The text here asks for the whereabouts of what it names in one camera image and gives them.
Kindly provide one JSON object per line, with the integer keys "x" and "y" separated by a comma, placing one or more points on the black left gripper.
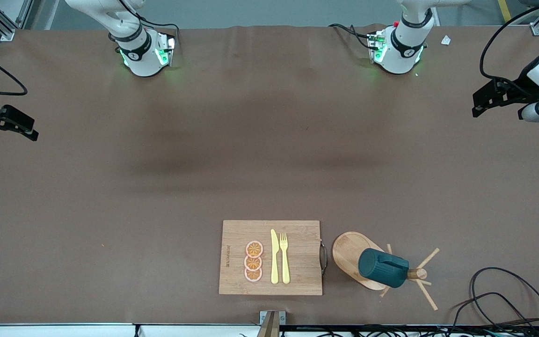
{"x": 520, "y": 89}

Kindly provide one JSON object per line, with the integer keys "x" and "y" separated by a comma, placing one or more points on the dark teal ribbed cup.
{"x": 382, "y": 267}

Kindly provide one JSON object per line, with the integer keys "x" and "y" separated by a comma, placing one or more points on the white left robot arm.
{"x": 403, "y": 56}

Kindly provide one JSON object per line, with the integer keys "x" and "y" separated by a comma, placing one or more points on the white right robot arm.
{"x": 141, "y": 61}

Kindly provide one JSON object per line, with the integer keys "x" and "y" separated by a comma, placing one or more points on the white paper scrap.
{"x": 446, "y": 40}

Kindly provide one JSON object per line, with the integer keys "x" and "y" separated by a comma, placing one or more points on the wooden mug tree stand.
{"x": 351, "y": 255}

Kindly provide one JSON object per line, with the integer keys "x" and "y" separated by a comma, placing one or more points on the bamboo cutting board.
{"x": 302, "y": 262}

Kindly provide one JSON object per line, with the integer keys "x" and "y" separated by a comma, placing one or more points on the yellow plastic fork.
{"x": 285, "y": 262}

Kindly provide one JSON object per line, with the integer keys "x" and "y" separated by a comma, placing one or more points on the yellow plastic knife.
{"x": 274, "y": 257}

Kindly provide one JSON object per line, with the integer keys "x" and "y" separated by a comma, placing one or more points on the toy orange slice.
{"x": 254, "y": 249}

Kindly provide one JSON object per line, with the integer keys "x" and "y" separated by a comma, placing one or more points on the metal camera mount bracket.
{"x": 272, "y": 320}

